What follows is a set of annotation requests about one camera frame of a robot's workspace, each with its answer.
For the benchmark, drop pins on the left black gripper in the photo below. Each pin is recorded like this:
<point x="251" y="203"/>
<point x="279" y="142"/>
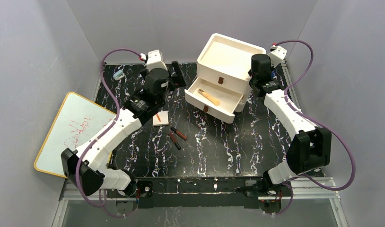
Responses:
<point x="177" y="76"/>

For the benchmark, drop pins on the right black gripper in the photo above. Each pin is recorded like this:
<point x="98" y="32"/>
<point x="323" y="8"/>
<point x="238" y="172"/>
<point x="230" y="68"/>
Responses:
<point x="253" y="79"/>

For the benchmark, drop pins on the white pull-out drawer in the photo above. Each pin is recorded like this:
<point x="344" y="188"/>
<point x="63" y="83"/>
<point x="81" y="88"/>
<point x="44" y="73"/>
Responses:
<point x="231" y="102"/>

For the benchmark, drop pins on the beige makeup tube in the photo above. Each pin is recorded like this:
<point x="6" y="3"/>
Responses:
<point x="209" y="97"/>

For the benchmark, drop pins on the white square makeup packet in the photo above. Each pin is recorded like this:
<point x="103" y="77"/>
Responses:
<point x="160" y="119"/>

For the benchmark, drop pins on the white drawer organizer box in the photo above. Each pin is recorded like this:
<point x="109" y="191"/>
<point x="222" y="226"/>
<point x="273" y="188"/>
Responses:
<point x="225" y="62"/>

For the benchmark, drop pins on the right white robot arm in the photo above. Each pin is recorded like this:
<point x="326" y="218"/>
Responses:
<point x="310" y="146"/>

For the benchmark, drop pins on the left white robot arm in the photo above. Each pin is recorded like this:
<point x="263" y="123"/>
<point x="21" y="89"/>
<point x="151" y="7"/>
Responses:
<point x="86" y="166"/>

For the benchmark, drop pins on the small white blue clip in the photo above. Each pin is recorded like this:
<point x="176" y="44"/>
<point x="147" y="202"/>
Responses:
<point x="118" y="75"/>

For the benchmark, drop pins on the yellow framed whiteboard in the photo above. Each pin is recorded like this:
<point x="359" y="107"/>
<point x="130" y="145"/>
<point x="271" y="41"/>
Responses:
<point x="77" y="120"/>

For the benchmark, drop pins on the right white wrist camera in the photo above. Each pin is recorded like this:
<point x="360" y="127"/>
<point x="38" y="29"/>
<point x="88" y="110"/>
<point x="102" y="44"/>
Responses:
<point x="277" y="54"/>

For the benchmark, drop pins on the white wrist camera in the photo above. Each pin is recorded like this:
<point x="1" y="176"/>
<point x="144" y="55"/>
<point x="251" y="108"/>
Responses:
<point x="155" y="60"/>
<point x="277" y="54"/>

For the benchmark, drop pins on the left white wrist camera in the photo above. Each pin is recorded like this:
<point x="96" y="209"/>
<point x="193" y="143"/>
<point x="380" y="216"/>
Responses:
<point x="155" y="60"/>

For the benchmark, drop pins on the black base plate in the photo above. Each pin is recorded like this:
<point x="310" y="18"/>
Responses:
<point x="246" y="192"/>

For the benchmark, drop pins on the aluminium rail frame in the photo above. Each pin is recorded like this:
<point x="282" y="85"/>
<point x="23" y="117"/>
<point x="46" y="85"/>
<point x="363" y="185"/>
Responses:
<point x="255" y="142"/>

